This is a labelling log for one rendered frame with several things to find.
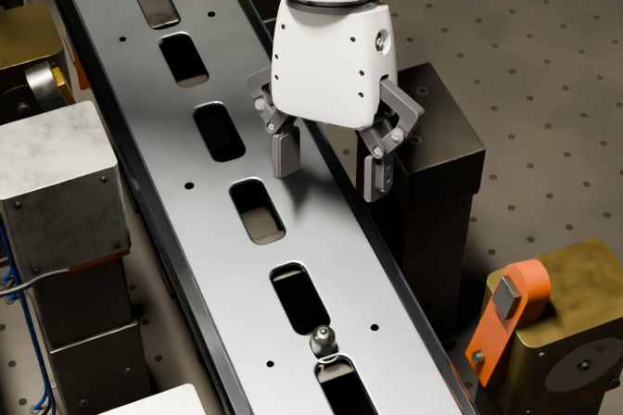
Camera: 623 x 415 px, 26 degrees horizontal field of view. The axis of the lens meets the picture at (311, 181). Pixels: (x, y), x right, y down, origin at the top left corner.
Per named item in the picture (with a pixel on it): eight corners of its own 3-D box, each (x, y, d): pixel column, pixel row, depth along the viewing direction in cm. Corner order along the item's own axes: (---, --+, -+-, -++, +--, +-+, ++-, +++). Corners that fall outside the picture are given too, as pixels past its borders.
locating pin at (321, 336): (338, 362, 113) (339, 335, 110) (316, 370, 112) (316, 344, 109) (329, 343, 114) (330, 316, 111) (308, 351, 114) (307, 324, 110)
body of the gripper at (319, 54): (411, -15, 109) (407, 117, 113) (306, -31, 114) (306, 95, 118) (362, 4, 103) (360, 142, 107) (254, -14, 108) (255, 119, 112)
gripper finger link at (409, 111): (427, 77, 107) (422, 143, 109) (346, 56, 111) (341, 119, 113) (420, 81, 106) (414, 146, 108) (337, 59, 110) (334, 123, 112)
